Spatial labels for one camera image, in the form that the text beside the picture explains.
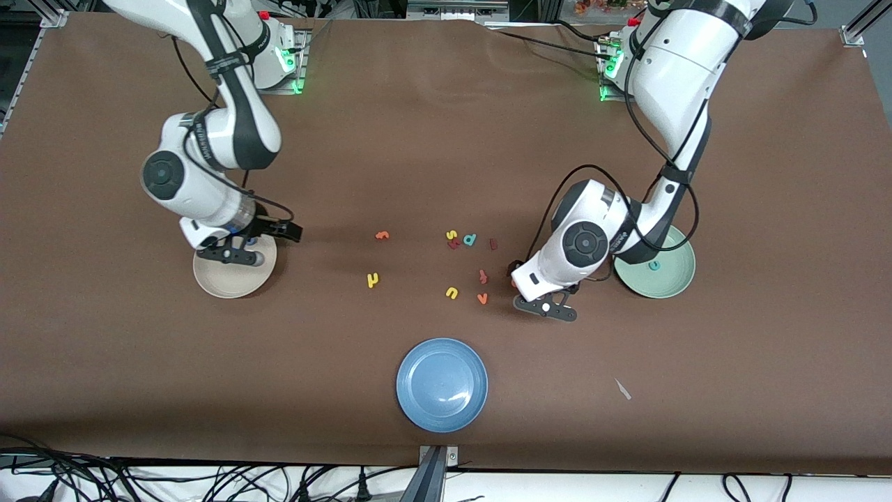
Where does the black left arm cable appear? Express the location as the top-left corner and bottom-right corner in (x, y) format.
(526, 0), (700, 283)

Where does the grey metal box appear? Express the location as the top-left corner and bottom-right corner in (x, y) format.
(406, 0), (511, 22)

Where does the light green round plate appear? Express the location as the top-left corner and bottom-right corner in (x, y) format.
(613, 225), (697, 299)

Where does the blue round plate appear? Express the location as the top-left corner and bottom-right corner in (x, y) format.
(396, 338), (489, 433)

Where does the black looped floor cable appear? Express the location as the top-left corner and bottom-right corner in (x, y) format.
(721, 473), (795, 502)

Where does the beige brown round plate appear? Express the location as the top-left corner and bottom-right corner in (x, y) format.
(193, 230), (278, 299)

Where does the brown table cover sheet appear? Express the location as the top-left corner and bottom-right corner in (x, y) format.
(0, 13), (892, 475)

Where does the grey metal camera mount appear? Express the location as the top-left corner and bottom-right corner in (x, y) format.
(401, 444), (461, 502)

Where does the orange flower decoration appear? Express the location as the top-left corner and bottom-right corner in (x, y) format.
(575, 0), (645, 16)

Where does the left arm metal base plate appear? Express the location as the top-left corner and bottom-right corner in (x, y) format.
(598, 36), (631, 104)

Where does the black right arm cable loop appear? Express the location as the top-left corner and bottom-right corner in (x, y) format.
(171, 35), (297, 227)

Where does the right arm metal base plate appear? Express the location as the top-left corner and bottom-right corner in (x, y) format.
(254, 29), (309, 96)

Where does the black floor cable tangle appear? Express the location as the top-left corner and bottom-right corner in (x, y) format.
(0, 432), (293, 502)

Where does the aluminium frame rail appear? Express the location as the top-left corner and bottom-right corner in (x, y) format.
(0, 8), (68, 137)

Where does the short black table cable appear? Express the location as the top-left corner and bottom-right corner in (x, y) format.
(551, 18), (613, 45)

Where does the long black table cable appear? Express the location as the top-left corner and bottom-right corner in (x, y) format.
(484, 24), (617, 63)

